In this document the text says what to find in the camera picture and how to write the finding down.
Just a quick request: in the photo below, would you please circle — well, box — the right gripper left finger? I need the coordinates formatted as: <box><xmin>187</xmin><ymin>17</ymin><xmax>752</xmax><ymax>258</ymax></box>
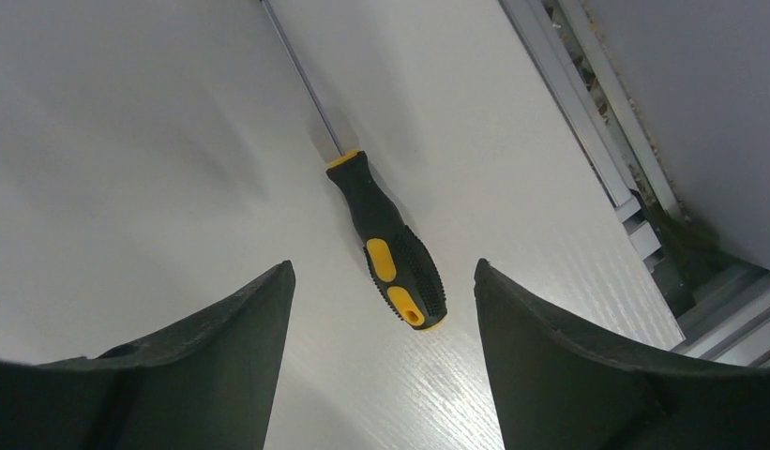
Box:
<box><xmin>0</xmin><ymin>261</ymin><xmax>295</xmax><ymax>449</ymax></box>

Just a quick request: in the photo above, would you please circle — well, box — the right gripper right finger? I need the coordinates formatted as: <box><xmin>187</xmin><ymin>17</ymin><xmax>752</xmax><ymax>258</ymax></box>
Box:
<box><xmin>474</xmin><ymin>260</ymin><xmax>770</xmax><ymax>449</ymax></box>

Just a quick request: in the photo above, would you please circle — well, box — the black yellow screwdriver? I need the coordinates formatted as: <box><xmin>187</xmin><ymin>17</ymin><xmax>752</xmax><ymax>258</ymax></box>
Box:
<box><xmin>262</xmin><ymin>1</ymin><xmax>447</xmax><ymax>331</ymax></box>

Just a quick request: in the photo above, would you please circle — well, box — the aluminium frame rail right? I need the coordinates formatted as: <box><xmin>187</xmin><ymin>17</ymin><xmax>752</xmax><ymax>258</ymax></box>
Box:
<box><xmin>499</xmin><ymin>0</ymin><xmax>684</xmax><ymax>221</ymax></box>

